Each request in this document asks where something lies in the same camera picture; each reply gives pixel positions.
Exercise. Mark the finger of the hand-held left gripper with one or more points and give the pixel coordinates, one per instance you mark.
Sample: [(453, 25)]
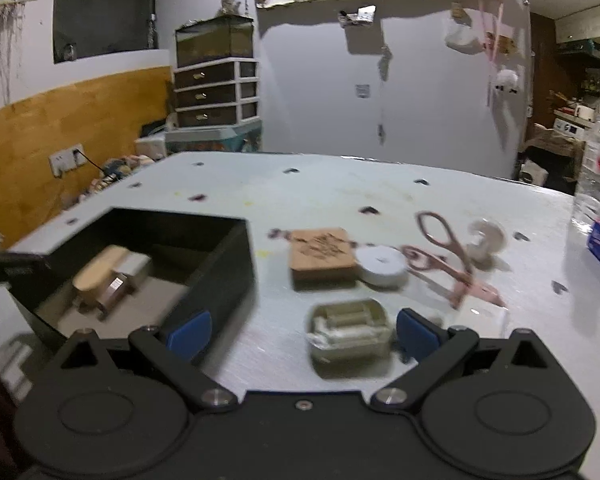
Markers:
[(12, 263)]

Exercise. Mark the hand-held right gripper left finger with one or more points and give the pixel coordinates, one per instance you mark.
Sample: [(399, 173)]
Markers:
[(190, 332)]

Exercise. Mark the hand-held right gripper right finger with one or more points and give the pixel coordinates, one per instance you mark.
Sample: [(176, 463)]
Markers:
[(416, 335)]

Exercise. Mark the pale green case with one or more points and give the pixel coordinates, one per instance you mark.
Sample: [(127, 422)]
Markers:
[(347, 332)]

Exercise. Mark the black storage box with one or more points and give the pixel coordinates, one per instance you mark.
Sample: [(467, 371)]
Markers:
[(220, 270)]

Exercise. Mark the round white tape measure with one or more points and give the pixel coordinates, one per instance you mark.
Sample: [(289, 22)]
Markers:
[(381, 265)]

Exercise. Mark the pink scissors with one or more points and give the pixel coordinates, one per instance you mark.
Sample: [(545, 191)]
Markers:
[(450, 250)]

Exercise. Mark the square cork coaster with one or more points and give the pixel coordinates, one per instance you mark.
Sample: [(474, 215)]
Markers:
[(321, 254)]

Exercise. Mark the small white box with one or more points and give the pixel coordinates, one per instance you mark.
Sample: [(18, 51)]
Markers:
[(140, 266)]

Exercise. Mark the wooden block toy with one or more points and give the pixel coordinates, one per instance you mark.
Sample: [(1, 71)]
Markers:
[(97, 270)]

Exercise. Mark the small metallic box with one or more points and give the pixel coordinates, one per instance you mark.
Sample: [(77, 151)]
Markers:
[(116, 290)]

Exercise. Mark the pile of plush toys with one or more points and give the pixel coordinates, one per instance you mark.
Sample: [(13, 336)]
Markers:
[(122, 167)]

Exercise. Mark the teal storage box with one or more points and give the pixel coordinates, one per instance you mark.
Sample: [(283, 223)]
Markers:
[(210, 137)]

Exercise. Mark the white drawer cabinet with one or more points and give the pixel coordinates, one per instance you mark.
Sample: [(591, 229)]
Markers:
[(215, 92)]

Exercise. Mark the clear plastic water bottle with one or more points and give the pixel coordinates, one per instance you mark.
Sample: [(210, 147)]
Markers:
[(597, 160)]

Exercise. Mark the white plush toy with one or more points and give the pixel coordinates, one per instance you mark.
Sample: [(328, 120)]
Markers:
[(506, 80)]

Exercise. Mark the glass fish tank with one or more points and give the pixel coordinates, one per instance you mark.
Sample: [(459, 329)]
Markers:
[(212, 40)]

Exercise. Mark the white hanging bag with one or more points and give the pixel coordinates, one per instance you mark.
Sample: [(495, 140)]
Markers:
[(462, 35)]

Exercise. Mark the white wall socket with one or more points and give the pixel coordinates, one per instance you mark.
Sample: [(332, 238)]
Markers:
[(66, 161)]

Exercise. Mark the macrame wall hanging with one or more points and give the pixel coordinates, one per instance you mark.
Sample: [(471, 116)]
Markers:
[(2, 20)]

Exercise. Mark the dark wall window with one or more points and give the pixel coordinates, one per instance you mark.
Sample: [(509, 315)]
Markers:
[(105, 10)]

